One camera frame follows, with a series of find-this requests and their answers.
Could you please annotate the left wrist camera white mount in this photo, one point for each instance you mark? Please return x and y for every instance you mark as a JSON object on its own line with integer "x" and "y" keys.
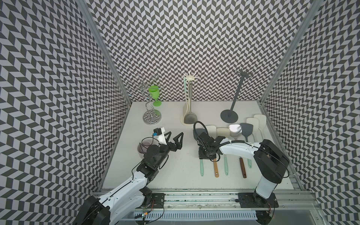
{"x": 159, "y": 134}

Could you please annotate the grey turner mint handle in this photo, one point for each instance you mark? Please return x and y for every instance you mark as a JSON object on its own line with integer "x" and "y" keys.
{"x": 201, "y": 167}

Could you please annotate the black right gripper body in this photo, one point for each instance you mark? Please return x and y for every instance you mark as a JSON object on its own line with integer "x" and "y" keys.
{"x": 204, "y": 153}

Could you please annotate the white spatula mint handle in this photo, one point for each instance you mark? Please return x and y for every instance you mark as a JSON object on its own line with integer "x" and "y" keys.
{"x": 225, "y": 132}

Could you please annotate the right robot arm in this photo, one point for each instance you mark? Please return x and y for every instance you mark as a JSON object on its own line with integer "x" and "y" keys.
{"x": 271, "y": 161}

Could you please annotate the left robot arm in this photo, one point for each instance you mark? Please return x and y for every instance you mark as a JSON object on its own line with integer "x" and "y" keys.
{"x": 111, "y": 207}

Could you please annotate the grey spatula mint handle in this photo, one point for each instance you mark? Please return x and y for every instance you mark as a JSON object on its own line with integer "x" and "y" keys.
{"x": 247, "y": 130}

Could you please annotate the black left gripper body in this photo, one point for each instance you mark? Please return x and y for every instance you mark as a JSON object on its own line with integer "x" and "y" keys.
{"x": 165, "y": 149}

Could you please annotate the dark grey utensil rack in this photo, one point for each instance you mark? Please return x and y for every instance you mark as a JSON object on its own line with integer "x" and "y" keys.
{"x": 230, "y": 116}

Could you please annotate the cream utensil rack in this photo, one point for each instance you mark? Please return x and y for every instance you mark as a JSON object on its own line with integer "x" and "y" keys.
{"x": 192, "y": 78}

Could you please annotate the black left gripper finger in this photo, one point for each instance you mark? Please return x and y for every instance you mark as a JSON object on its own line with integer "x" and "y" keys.
{"x": 177, "y": 142}
{"x": 167, "y": 136}

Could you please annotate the chrome wire glass rack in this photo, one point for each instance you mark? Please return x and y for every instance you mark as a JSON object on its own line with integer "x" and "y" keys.
{"x": 151, "y": 116}

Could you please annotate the steel spoon brown handle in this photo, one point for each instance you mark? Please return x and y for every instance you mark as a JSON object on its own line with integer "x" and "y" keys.
{"x": 235, "y": 132}

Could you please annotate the metal base rail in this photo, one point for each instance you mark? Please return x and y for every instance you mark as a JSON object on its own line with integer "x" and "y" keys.
{"x": 284, "y": 207}

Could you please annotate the white spatula wooden handle rack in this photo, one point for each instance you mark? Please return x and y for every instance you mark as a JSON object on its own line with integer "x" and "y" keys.
{"x": 212, "y": 130}

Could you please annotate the pink ceramic cup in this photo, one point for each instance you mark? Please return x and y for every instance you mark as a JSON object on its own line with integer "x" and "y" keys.
{"x": 142, "y": 147}

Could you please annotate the green plastic goblet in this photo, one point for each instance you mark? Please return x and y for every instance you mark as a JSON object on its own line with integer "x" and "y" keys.
{"x": 155, "y": 93}

